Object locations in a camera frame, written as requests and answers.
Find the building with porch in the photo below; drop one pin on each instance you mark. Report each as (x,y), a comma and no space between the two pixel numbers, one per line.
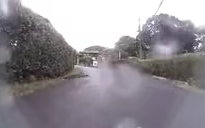
(89,57)

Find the wet grey asphalt road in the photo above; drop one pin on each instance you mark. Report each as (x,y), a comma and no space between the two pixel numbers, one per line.
(103,100)

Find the utility pole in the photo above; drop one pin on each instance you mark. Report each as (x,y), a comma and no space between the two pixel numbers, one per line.
(139,40)

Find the tall dark green hedge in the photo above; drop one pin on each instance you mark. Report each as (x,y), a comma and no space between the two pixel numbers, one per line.
(40,50)

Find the row of trees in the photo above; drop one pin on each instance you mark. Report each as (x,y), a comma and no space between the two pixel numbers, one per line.
(166,35)

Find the grass verge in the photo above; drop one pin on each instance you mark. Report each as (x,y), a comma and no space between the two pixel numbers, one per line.
(33,86)

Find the low trimmed green hedge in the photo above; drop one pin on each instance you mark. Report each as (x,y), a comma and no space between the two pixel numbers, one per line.
(180,66)

